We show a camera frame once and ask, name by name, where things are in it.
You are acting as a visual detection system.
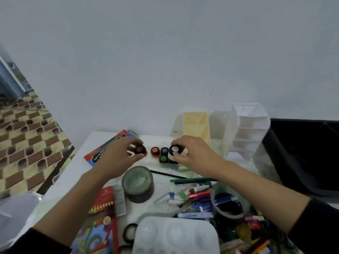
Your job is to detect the yellow plastic organiser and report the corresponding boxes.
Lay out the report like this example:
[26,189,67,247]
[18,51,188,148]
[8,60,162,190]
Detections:
[183,111,211,146]

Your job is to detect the white plastic paint palette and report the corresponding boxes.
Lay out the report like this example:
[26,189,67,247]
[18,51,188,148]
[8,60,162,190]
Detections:
[132,216,221,254]

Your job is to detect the dark green marker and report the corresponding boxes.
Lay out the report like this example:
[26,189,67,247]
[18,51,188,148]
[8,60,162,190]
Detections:
[170,177,219,185]

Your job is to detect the person's right forearm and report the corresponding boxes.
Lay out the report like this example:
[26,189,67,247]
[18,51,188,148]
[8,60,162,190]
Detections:
[212,160,311,234]

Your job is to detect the person's right hand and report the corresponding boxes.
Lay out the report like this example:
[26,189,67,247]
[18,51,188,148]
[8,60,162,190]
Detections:
[171,135,226,179]

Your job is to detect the person's left hand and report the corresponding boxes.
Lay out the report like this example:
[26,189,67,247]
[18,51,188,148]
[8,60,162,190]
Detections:
[94,136,147,181]

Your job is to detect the red and blue notebook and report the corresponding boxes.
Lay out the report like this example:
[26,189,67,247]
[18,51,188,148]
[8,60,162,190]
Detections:
[84,130,136,167]

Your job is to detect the thin black pencil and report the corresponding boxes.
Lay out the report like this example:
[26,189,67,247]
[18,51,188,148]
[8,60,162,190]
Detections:
[150,170,188,180]

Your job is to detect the red marker pen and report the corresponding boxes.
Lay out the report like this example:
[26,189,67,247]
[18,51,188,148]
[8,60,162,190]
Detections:
[188,190,211,199]

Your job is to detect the red coloured pencil box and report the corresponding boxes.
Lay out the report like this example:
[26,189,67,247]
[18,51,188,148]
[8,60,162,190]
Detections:
[71,186,119,254]

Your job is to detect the translucent plastic bag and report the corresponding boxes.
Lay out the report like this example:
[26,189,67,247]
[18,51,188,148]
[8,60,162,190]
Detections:
[0,192,43,252]

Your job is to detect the window frame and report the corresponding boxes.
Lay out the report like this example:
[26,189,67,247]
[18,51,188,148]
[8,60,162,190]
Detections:
[0,45,33,101]

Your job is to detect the white marker with purple print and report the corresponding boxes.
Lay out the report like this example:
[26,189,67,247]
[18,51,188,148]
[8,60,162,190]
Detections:
[177,212,214,219]

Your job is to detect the clear plastic tiered organiser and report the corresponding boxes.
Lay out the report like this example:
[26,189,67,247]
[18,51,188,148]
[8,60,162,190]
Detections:
[209,104,271,161]

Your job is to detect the person's left forearm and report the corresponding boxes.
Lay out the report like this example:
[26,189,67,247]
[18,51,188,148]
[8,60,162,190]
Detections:
[32,169,112,247]

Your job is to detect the pile of pens and markers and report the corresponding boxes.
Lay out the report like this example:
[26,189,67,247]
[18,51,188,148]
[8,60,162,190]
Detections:
[154,180,300,254]

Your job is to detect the black plastic bin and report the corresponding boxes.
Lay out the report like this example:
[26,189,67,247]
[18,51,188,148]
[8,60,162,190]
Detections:
[262,118,339,197]

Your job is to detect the clear plastic watercolour case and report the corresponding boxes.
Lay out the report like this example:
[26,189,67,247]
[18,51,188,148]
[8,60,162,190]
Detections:
[113,186,126,217]

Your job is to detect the clear packing tape roll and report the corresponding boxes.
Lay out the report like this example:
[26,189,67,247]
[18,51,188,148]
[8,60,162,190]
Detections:
[210,182,251,220]

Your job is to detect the grey duct tape roll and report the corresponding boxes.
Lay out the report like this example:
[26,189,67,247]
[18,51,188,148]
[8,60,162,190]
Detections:
[121,166,155,204]

